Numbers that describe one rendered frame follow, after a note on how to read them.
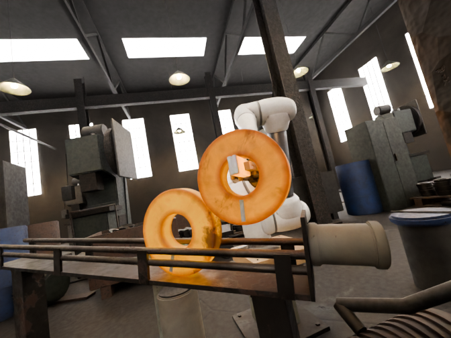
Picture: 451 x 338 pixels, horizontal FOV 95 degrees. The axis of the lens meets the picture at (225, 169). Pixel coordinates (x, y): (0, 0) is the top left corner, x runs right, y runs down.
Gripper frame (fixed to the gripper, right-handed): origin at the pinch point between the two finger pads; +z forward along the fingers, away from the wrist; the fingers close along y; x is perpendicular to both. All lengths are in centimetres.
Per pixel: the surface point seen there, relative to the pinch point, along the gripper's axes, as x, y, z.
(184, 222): -26, 218, -304
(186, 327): -37, 30, -19
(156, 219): -6.3, 17.6, 1.5
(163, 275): -16.5, 17.8, 1.0
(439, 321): -27.1, -22.6, -7.3
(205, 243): -11.5, 8.0, 1.2
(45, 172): 312, 1190, -588
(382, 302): -24.1, -16.1, -6.2
